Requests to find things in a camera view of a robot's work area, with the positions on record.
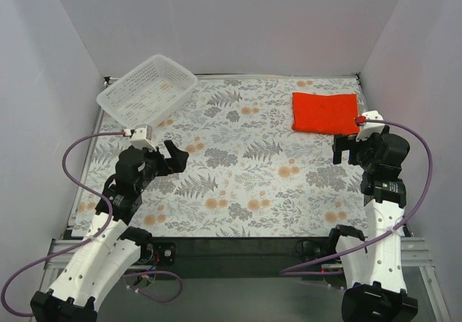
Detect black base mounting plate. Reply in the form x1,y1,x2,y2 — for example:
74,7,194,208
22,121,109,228
129,237,335,279

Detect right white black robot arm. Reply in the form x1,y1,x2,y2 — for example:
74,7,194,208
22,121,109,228
329,131,419,321

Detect orange t-shirt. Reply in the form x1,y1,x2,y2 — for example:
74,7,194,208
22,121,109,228
292,92,359,135

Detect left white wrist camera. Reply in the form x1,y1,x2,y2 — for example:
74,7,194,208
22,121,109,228
123,124,158,152

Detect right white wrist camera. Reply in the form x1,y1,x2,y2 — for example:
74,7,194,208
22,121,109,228
354,110,385,142

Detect white plastic basket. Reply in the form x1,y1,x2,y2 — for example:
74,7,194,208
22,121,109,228
97,55,198,128

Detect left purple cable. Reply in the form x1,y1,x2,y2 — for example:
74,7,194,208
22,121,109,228
1,129,184,318

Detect aluminium frame rail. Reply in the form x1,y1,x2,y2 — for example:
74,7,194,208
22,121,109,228
30,238,450,322

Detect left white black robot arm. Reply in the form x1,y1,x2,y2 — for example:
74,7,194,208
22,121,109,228
30,139,189,321

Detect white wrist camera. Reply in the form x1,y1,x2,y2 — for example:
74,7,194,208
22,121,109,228
123,124,158,152
354,110,385,142

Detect floral patterned table mat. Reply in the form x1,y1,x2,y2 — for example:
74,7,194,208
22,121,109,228
71,77,404,238

